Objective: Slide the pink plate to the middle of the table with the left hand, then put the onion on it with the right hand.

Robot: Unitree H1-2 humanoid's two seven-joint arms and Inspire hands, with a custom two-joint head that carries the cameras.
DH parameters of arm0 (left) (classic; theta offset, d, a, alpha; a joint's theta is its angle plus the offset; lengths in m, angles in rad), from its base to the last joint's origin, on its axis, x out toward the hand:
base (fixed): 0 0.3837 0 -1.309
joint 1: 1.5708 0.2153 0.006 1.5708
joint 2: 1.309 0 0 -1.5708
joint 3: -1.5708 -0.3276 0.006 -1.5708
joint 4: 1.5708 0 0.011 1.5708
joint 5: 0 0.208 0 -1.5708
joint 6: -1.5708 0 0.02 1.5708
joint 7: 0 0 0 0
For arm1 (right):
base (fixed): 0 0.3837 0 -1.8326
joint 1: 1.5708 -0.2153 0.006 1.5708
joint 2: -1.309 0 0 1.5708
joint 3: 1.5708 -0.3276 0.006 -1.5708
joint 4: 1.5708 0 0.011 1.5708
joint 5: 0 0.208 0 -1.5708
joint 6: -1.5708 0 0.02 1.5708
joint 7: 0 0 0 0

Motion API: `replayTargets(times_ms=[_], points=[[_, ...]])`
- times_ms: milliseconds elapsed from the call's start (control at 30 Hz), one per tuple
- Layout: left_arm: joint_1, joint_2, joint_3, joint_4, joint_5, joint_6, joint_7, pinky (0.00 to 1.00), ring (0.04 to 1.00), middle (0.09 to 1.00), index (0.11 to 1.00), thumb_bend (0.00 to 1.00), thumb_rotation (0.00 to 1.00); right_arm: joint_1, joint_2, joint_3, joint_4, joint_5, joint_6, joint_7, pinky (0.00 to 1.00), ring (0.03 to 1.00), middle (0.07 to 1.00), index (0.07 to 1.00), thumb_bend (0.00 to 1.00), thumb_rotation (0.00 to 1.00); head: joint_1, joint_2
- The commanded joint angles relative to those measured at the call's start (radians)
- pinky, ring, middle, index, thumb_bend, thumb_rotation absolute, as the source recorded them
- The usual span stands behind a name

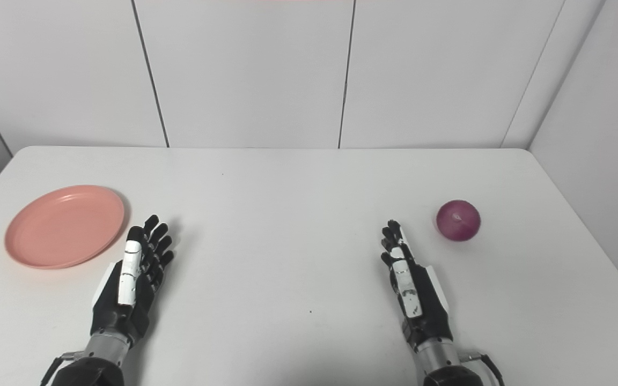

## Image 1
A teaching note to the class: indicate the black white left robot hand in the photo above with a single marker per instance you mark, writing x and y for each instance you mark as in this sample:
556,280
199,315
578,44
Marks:
126,300

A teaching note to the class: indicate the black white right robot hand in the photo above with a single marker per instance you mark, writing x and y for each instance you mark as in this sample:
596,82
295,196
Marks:
421,300

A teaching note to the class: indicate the purple red onion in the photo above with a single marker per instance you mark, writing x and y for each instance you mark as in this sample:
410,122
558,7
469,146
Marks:
458,220

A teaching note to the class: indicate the pink round plate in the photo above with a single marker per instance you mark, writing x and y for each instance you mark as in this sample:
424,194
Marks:
65,227

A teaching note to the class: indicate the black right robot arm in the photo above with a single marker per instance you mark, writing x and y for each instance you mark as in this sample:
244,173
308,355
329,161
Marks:
446,364

